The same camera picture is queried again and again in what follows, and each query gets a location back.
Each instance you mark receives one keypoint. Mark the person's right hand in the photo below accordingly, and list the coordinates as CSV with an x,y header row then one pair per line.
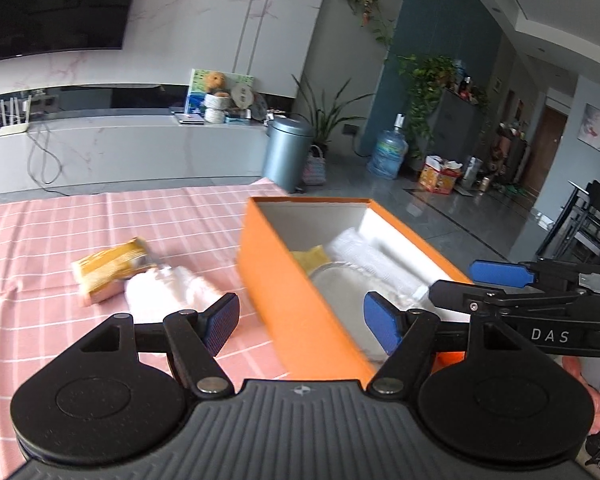
x,y
572,366

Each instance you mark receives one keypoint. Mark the brown plush toy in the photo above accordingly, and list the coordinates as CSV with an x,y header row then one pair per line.
x,y
215,81

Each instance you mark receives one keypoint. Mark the black television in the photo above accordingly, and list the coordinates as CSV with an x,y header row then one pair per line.
x,y
55,5

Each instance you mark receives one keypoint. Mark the long-leaved potted plant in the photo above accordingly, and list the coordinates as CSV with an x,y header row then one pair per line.
x,y
330,120

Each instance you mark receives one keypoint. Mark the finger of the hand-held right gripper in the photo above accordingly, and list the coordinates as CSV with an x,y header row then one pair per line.
x,y
460,296
500,273

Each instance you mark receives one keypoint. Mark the blue-grey trash can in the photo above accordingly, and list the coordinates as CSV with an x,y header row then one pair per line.
x,y
285,155

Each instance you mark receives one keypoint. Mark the flat clear tray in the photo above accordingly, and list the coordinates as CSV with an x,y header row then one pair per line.
x,y
189,118

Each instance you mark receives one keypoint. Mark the pale wall picture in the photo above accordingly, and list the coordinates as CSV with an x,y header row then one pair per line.
x,y
594,127

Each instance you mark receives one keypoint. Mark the silver metal container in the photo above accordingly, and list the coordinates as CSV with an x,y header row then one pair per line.
x,y
472,172

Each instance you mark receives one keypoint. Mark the white low cabinet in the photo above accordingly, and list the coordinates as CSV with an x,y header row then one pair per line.
x,y
130,150

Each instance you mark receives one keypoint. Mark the blue water jug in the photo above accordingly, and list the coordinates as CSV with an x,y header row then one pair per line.
x,y
387,152

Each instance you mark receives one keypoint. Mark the hanging vine plant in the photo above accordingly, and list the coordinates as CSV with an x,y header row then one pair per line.
x,y
367,10

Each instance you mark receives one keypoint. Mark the green trailing vine plant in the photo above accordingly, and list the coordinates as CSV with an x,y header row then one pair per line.
x,y
425,80

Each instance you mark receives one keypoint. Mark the dark shelf with ornaments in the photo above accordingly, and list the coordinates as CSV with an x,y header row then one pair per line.
x,y
507,155

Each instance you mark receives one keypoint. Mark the black dining chairs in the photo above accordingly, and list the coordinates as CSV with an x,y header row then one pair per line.
x,y
585,220

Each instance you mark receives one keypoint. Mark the white router with antennas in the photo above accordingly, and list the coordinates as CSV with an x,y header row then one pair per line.
x,y
10,129

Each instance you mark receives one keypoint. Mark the woven basket bag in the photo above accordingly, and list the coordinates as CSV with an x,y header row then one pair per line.
x,y
314,170

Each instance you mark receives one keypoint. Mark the green and blue painting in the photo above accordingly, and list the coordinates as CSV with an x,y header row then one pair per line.
x,y
196,90

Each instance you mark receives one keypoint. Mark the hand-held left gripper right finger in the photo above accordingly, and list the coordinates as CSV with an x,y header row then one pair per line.
x,y
382,322

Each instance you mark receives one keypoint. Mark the clear plastic bag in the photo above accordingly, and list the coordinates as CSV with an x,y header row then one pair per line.
x,y
360,255

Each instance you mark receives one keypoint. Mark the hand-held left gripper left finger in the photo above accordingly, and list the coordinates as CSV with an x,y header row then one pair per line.
x,y
222,325

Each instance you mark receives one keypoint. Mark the round paper fan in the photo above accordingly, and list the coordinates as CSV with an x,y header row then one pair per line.
x,y
241,96

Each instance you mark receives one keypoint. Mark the pink checked tablecloth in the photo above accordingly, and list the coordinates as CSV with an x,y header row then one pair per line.
x,y
55,220

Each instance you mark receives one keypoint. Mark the orange cardboard carton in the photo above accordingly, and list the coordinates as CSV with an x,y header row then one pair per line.
x,y
437,180

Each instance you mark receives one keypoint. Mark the yellow soft cloth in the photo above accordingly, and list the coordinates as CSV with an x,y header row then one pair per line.
x,y
312,259

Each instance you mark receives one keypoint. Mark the grey storage cabinet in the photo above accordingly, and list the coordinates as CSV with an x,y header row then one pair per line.
x,y
460,125

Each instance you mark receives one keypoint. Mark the brown door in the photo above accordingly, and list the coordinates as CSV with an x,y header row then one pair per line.
x,y
545,150

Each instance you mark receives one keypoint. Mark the orange cardboard box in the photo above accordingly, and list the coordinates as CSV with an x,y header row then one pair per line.
x,y
300,320

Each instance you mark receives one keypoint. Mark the yellow snack packet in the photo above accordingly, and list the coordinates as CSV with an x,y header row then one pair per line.
x,y
110,265

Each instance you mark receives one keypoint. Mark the black wall socket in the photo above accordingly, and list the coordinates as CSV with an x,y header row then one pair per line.
x,y
350,129

